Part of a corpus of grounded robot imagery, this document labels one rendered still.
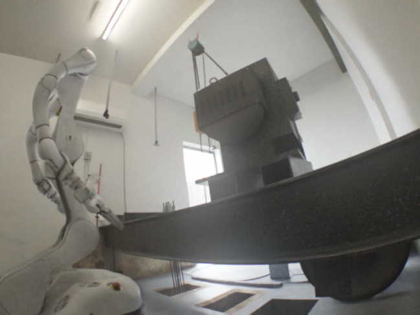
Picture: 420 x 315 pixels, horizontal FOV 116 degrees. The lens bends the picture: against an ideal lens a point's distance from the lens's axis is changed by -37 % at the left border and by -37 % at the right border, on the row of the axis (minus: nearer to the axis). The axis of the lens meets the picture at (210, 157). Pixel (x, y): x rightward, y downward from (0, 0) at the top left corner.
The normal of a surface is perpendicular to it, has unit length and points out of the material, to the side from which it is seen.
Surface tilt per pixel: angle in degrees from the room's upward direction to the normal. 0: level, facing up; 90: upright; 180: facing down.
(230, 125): 90
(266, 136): 90
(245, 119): 90
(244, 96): 90
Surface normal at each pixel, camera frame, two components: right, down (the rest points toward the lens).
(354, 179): -0.72, -0.13
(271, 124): -0.55, -0.20
